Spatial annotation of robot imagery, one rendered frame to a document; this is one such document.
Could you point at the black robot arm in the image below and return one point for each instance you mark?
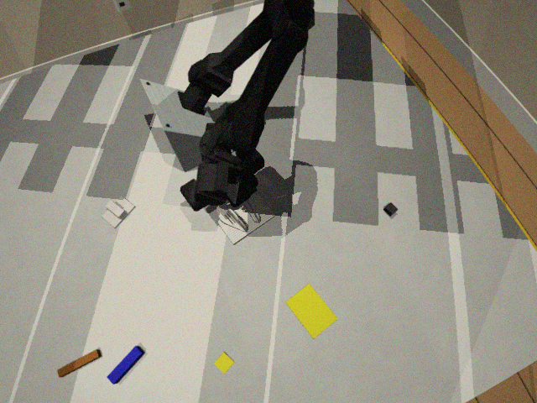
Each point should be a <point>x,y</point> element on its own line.
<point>286,24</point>

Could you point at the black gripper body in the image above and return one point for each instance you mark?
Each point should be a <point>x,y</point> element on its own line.
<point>188,190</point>

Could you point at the yellow rectangular plate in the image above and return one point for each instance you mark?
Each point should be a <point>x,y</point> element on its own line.
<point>311,311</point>

